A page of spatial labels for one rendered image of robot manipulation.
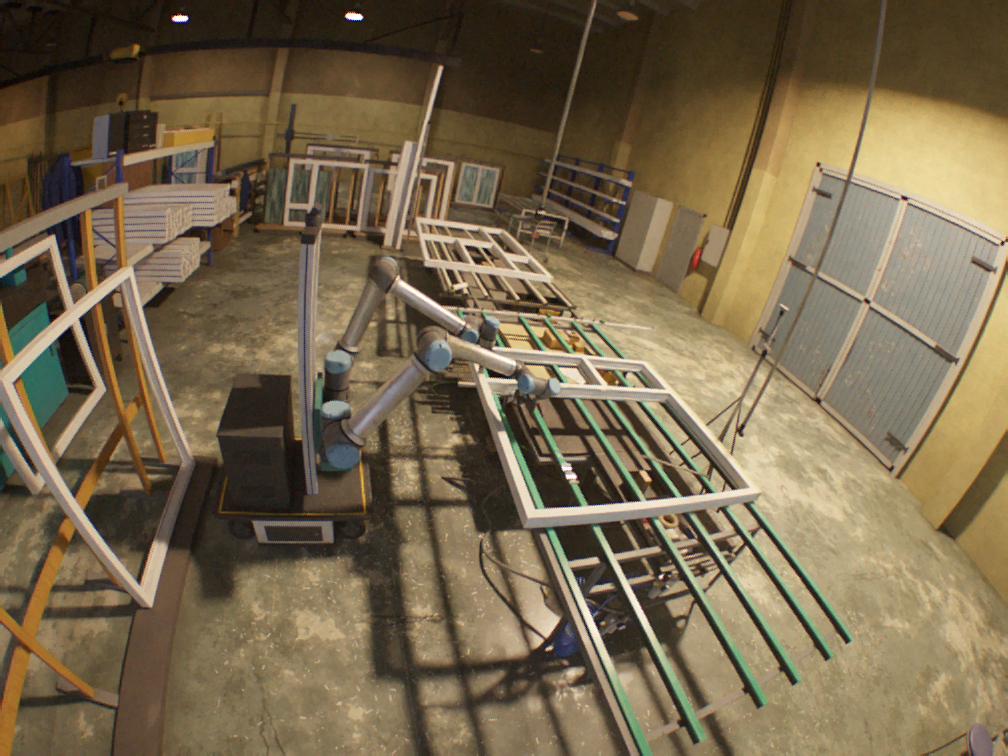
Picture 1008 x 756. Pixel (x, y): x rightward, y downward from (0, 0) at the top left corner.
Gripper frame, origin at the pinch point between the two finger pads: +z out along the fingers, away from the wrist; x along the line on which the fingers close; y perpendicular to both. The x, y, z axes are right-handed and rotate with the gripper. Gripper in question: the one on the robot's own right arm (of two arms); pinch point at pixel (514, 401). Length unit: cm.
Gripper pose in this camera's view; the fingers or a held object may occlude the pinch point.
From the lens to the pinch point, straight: 243.5
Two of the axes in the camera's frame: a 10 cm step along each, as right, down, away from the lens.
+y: 1.7, -8.7, 4.6
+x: -7.8, -4.0, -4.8
